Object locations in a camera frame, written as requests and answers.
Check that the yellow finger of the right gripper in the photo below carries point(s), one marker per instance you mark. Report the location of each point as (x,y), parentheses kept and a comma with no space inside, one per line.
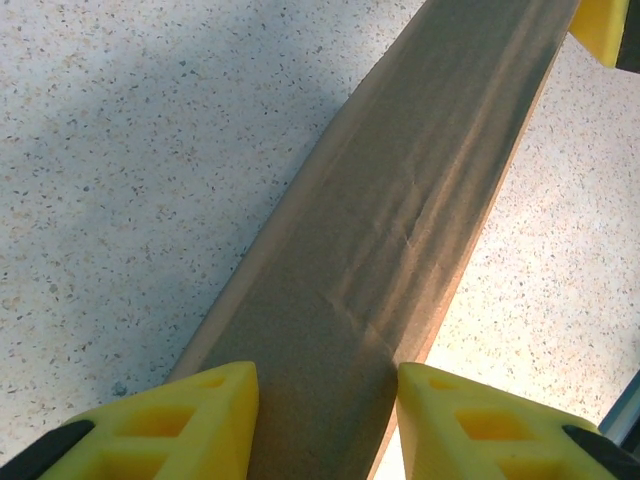
(602,25)

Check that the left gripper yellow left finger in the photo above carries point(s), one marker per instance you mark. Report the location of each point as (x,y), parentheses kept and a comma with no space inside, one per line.
(225,425)

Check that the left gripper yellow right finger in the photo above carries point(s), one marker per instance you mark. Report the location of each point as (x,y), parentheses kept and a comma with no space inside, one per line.
(430,430)

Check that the brown cardboard paper box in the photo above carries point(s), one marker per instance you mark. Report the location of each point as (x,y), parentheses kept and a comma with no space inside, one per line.
(380,200)

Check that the long aluminium mounting rail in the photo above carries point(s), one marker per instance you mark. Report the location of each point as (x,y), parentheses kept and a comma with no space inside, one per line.
(625,415)

